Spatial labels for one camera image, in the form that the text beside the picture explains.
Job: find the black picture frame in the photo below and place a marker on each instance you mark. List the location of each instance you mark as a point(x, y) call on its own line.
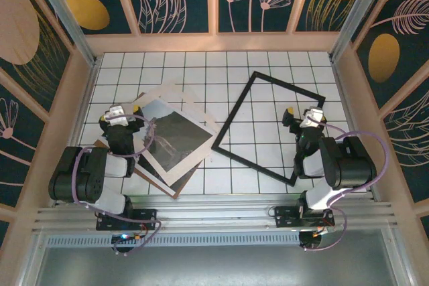
point(291, 86)

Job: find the white mat board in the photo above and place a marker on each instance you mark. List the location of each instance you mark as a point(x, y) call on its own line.
point(171, 91)

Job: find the Great Wall photo print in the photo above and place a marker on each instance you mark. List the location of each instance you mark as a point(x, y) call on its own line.
point(174, 138)

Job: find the brown frame backing board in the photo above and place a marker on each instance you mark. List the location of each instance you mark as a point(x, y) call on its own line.
point(182, 185)

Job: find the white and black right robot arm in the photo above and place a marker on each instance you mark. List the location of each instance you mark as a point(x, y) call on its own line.
point(348, 165)

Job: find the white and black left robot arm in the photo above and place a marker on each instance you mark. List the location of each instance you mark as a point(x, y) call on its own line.
point(83, 179)

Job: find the small circuit board with LED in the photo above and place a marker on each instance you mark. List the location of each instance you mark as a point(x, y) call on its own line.
point(124, 237)

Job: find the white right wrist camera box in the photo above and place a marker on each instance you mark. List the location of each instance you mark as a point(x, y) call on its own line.
point(311, 118)

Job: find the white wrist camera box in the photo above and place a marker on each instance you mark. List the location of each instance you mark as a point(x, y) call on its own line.
point(311, 118)
point(117, 115)

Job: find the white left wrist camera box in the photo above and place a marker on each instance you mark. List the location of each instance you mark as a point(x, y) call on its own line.
point(117, 115)

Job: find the aluminium table side rail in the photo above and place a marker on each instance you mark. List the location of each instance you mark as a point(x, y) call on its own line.
point(343, 91)
point(77, 128)

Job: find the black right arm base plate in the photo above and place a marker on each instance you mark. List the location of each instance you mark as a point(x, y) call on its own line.
point(285, 217)

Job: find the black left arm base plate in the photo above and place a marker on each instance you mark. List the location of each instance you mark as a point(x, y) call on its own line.
point(147, 217)

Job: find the aluminium corner post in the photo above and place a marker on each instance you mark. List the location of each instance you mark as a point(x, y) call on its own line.
point(63, 11)
point(358, 11)

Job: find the aluminium mounting rail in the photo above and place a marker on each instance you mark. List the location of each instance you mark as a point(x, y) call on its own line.
point(218, 215)

